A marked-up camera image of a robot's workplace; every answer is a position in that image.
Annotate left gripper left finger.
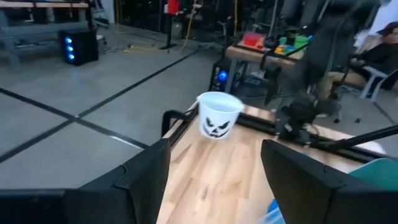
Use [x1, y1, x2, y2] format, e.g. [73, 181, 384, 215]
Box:
[65, 138, 171, 224]

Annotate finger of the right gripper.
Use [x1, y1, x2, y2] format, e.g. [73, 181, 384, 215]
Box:
[264, 63, 282, 106]

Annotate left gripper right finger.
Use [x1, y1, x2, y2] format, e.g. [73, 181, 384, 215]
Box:
[260, 139, 398, 224]

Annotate small blue toy brick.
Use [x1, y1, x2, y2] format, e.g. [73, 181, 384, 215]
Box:
[266, 198, 280, 214]

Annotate wooden table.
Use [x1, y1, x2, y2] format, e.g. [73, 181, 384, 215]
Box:
[225, 43, 308, 94]

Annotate clear plastic container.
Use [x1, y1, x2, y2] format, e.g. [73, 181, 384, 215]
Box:
[256, 205, 285, 224]

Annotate red plastic bin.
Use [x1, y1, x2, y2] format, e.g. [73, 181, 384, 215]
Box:
[241, 30, 267, 51]

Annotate computer tower with blue lights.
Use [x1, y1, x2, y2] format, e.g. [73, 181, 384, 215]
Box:
[208, 57, 233, 93]
[58, 28, 100, 67]

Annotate white jack-o'-lantern bucket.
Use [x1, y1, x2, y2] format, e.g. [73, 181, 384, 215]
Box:
[197, 91, 245, 140]

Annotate teal plastic bin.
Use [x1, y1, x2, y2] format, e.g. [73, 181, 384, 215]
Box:
[348, 157, 398, 192]

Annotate white chair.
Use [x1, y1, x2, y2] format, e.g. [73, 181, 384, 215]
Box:
[359, 65, 398, 101]

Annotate person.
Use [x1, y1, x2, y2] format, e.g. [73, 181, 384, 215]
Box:
[320, 21, 398, 100]

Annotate black stand with red top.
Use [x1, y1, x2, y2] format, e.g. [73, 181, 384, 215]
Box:
[159, 0, 181, 50]

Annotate wooden top workbench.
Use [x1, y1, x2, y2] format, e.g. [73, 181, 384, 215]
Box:
[0, 0, 94, 41]

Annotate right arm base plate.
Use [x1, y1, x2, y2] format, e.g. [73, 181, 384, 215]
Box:
[275, 119, 315, 144]

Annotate black frame bracket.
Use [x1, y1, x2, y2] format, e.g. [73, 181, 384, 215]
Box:
[160, 108, 200, 139]

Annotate yellow floor cable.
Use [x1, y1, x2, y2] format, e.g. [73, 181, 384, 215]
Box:
[123, 0, 200, 54]

